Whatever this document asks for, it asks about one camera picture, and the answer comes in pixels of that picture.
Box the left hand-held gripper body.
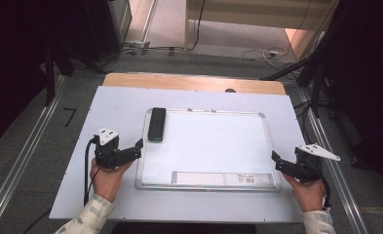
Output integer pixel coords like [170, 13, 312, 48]
[93, 127, 129, 170]

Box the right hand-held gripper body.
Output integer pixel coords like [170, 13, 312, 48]
[291, 143, 342, 184]

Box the black whiteboard eraser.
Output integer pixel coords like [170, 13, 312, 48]
[147, 107, 167, 142]

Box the person's right hand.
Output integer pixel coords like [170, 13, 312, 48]
[283, 174, 327, 213]

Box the person's left hand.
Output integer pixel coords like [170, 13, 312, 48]
[90, 158, 134, 203]

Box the black metal stand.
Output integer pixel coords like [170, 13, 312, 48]
[259, 32, 338, 119]
[44, 45, 57, 107]

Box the dark curtain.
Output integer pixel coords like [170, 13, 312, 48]
[320, 0, 383, 193]
[0, 0, 123, 154]

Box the metal floor rail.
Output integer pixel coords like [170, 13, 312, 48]
[297, 87, 371, 234]
[0, 76, 67, 234]

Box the whiteboard with aluminium frame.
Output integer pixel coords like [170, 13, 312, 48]
[134, 107, 282, 191]

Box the white floor cable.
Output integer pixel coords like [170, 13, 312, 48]
[242, 45, 290, 64]

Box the black floor cable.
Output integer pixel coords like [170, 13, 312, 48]
[100, 0, 207, 61]

